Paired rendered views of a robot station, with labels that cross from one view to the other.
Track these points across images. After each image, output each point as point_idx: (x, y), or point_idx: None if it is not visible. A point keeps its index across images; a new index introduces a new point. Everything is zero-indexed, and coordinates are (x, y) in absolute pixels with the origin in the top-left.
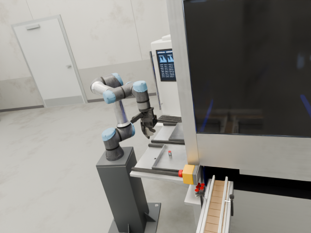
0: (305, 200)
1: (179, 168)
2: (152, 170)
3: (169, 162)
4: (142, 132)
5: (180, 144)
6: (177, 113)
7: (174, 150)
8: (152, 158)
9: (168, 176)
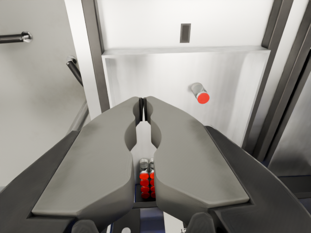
0: None
1: (139, 130)
2: (93, 60)
3: (167, 92)
4: (37, 161)
5: (273, 99)
6: None
7: (239, 87)
8: (183, 12)
9: (99, 111)
